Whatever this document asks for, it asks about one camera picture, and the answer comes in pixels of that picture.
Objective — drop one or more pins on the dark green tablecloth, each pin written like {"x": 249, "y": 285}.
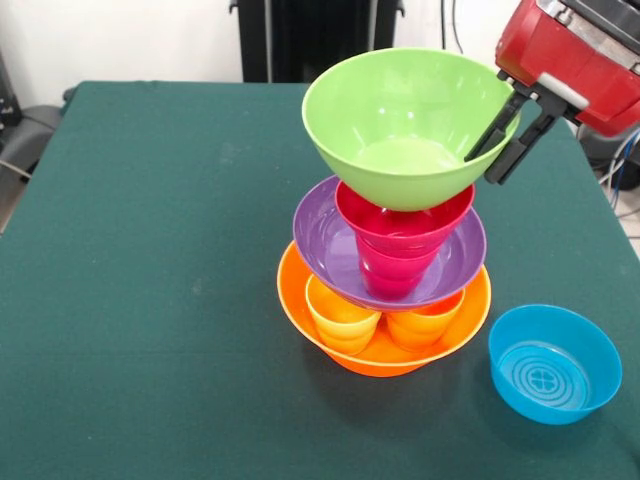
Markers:
{"x": 150, "y": 300}

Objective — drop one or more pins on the light green bowl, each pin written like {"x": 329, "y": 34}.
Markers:
{"x": 380, "y": 110}

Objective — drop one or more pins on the yellow cup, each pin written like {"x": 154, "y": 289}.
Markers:
{"x": 345, "y": 330}

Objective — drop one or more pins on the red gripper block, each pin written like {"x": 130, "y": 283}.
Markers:
{"x": 560, "y": 60}

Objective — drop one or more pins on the red-pink bowl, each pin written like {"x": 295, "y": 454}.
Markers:
{"x": 395, "y": 225}

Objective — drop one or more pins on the red-pink cup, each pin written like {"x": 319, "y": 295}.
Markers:
{"x": 395, "y": 275}

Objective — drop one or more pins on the orange cup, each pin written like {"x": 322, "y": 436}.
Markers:
{"x": 420, "y": 332}

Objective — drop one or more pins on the light blue bowl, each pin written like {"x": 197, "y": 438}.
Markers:
{"x": 605, "y": 360}

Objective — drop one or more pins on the black metal stand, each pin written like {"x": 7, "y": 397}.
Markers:
{"x": 7, "y": 100}

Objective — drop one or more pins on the large orange bowl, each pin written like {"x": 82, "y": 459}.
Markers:
{"x": 295, "y": 310}

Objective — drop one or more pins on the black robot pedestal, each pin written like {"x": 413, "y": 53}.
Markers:
{"x": 280, "y": 40}

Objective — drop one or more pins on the purple bowl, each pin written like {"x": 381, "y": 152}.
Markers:
{"x": 320, "y": 250}

